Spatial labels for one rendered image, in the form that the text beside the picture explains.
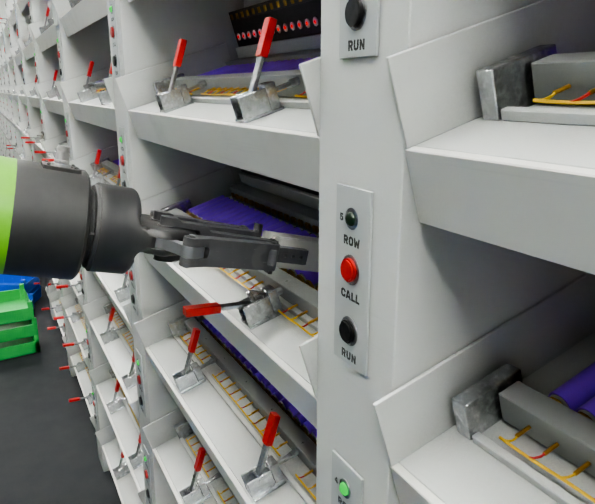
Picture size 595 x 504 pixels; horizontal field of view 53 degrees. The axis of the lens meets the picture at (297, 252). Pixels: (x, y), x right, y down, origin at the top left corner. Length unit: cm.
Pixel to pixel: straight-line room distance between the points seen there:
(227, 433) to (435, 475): 44
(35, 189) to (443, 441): 34
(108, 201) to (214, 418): 41
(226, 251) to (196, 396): 42
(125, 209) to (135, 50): 52
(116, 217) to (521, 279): 31
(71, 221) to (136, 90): 53
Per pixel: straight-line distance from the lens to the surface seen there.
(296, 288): 59
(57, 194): 49
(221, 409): 84
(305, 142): 44
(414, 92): 34
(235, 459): 76
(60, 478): 204
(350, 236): 39
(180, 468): 110
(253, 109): 56
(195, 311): 58
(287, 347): 55
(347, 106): 39
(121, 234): 50
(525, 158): 29
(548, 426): 39
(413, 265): 36
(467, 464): 40
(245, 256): 52
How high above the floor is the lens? 112
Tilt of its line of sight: 15 degrees down
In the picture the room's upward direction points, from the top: straight up
